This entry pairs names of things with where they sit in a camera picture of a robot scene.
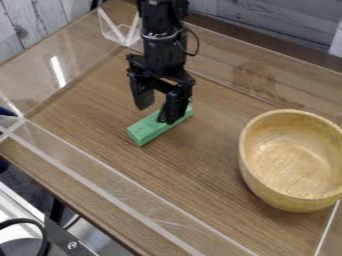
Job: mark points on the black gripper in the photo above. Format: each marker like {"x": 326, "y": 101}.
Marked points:
{"x": 162, "y": 62}

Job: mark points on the green rectangular block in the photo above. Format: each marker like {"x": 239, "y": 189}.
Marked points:
{"x": 147, "y": 129}

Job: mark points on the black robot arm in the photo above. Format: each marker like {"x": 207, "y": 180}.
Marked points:
{"x": 162, "y": 21}

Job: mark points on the light wooden bowl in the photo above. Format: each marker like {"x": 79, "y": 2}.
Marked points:
{"x": 290, "y": 159}

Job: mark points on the blue object at edge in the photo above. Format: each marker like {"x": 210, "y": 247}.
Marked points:
{"x": 5, "y": 112}

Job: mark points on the clear acrylic corner bracket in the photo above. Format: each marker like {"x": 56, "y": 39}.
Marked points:
{"x": 121, "y": 34}

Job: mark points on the clear acrylic tray wall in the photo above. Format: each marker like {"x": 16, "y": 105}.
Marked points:
{"x": 170, "y": 198}

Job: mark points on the metal table bracket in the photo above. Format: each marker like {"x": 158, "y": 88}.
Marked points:
{"x": 63, "y": 244}

